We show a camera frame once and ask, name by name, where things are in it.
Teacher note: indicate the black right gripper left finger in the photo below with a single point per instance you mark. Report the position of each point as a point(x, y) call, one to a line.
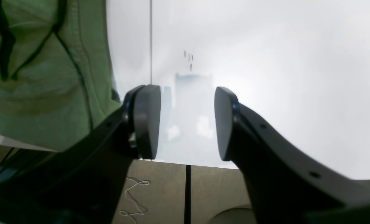
point(82, 185)

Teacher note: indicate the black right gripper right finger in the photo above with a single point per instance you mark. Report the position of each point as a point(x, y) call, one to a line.
point(284, 184)

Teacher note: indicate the green t-shirt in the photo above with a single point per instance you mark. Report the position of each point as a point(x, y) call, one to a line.
point(56, 79)

